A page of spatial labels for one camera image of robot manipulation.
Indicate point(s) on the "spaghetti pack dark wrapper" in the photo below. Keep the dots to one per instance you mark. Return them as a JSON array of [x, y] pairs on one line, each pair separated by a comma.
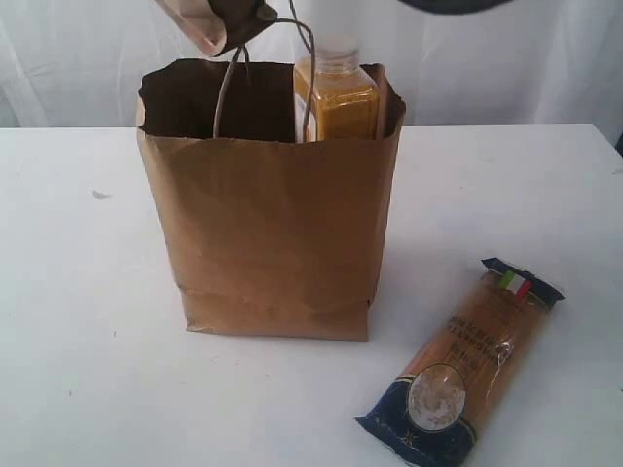
[[433, 413]]

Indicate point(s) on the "brown paper shopping bag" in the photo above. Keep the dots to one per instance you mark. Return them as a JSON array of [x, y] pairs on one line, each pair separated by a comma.
[[266, 236]]

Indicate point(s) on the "kraft coffee pouch orange label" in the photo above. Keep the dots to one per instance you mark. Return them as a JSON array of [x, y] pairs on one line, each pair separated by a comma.
[[218, 26]]

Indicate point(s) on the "small grey paper scrap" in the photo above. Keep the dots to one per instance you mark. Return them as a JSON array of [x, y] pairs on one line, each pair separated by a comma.
[[99, 195]]

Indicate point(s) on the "orange juice bottle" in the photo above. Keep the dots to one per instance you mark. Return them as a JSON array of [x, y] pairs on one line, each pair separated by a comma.
[[334, 98]]

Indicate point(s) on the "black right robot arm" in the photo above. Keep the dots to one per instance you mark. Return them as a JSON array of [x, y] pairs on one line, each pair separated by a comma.
[[454, 7]]

